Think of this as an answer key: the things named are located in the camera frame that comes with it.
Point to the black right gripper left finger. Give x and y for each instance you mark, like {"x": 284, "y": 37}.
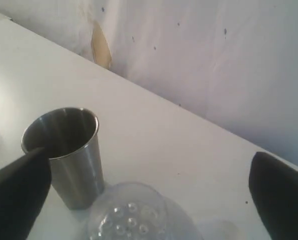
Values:
{"x": 24, "y": 186}

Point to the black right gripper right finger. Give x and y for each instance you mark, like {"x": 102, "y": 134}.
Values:
{"x": 274, "y": 190}

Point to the stainless steel cup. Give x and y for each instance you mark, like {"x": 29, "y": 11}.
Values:
{"x": 70, "y": 137}

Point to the clear dome lid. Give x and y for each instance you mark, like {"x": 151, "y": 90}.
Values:
{"x": 136, "y": 211}

